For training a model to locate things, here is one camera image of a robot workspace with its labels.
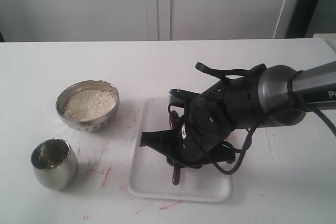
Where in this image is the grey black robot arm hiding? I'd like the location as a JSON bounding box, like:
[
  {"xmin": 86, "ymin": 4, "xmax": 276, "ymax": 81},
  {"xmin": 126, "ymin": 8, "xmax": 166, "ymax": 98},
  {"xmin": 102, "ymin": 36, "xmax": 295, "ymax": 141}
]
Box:
[{"xmin": 140, "ymin": 62, "xmax": 335, "ymax": 175}]

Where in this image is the steel bowl of rice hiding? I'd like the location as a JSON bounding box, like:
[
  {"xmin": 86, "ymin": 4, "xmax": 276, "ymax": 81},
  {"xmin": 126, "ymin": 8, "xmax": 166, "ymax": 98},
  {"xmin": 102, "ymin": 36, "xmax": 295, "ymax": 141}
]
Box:
[{"xmin": 55, "ymin": 80, "xmax": 120, "ymax": 132}]

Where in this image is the black cable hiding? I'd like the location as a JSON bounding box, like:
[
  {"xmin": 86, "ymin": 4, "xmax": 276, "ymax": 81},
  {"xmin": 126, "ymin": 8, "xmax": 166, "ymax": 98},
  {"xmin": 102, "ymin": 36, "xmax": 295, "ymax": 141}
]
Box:
[{"xmin": 166, "ymin": 61, "xmax": 336, "ymax": 175}]

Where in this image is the brown wooden spoon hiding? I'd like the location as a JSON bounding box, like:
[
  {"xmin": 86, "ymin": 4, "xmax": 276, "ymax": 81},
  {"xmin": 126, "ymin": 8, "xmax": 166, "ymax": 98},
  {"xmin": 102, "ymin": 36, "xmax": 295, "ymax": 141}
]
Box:
[{"xmin": 169, "ymin": 110, "xmax": 181, "ymax": 186}]

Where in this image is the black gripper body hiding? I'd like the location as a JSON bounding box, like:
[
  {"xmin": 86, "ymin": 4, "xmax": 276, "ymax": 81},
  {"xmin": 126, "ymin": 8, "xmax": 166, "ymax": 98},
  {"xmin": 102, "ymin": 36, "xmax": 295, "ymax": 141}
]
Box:
[{"xmin": 165, "ymin": 77, "xmax": 237, "ymax": 169}]

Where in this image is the small steel cup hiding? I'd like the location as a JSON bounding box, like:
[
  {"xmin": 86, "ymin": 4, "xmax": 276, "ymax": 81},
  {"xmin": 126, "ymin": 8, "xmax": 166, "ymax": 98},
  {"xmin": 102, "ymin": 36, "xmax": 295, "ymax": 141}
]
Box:
[{"xmin": 30, "ymin": 138, "xmax": 79, "ymax": 190}]

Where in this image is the white plastic tray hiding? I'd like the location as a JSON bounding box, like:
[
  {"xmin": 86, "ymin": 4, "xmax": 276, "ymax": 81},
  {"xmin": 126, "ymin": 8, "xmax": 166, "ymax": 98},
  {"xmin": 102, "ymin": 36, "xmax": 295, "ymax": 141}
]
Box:
[{"xmin": 129, "ymin": 98, "xmax": 232, "ymax": 202}]

